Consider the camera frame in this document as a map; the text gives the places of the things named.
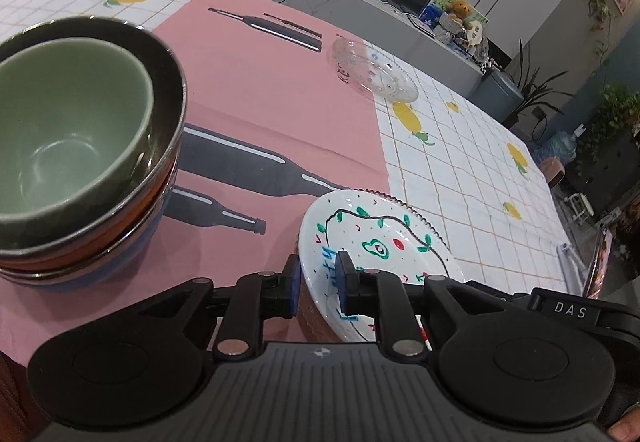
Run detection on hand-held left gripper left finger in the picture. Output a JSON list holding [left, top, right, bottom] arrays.
[[135, 254, 303, 363]]

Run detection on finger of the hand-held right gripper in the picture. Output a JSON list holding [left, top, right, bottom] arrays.
[[465, 279, 533, 305]]

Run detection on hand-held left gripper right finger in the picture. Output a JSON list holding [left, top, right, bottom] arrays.
[[335, 250, 502, 358]]

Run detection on white painted plate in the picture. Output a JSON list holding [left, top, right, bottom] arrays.
[[298, 190, 467, 344]]

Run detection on stack of dark bowls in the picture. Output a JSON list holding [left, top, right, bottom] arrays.
[[0, 16, 189, 273]]

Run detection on green ceramic bowl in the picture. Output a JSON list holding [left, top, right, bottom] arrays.
[[0, 38, 154, 251]]

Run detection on person's right hand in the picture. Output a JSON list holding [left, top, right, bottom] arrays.
[[606, 402, 640, 442]]

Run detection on white metal stand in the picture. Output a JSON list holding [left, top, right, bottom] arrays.
[[556, 242, 587, 295]]

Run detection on white stool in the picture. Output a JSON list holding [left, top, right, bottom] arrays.
[[565, 192, 597, 223]]

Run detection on white checkered lemon tablecloth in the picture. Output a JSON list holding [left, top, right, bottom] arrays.
[[0, 0, 587, 353]]

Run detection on blue water jug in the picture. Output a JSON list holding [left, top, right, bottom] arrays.
[[532, 129, 581, 169]]

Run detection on grey trash can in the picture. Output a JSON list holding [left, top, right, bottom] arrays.
[[482, 69, 525, 129]]

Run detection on bushy green plant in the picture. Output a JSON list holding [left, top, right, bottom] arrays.
[[585, 82, 640, 159]]

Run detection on pink bottle print mat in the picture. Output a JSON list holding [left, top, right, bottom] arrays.
[[0, 0, 392, 364]]

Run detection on clear glass flower plate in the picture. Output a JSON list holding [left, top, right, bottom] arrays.
[[327, 38, 420, 103]]

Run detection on tall spiky potted plant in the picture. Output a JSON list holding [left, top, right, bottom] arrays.
[[510, 39, 576, 123]]

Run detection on brown teddy bear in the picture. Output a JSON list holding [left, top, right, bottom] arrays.
[[445, 0, 474, 20]]

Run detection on hanging vine plant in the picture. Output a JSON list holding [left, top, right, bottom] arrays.
[[585, 0, 619, 68]]

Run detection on brown cloth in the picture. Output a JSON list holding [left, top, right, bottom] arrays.
[[0, 352, 37, 442]]

